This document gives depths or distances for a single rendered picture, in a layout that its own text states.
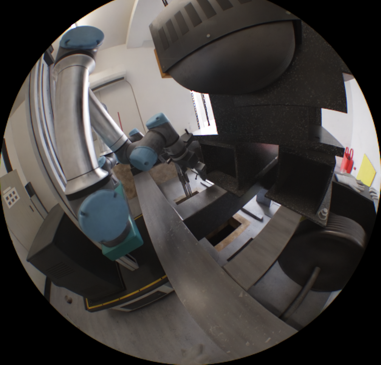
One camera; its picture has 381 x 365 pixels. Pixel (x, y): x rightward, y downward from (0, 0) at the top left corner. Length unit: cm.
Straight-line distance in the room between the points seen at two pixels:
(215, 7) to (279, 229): 65
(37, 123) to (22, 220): 215
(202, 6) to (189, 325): 146
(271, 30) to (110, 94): 216
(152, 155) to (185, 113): 208
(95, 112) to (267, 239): 64
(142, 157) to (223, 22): 42
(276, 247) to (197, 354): 92
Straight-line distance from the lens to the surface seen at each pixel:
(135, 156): 33
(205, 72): 36
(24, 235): 255
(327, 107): 42
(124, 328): 133
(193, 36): 41
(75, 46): 34
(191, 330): 106
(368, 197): 88
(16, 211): 262
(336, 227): 62
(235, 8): 38
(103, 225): 25
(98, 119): 42
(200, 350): 108
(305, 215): 48
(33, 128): 61
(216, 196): 53
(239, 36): 34
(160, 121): 38
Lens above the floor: 100
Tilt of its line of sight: 27 degrees down
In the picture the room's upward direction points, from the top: 16 degrees counter-clockwise
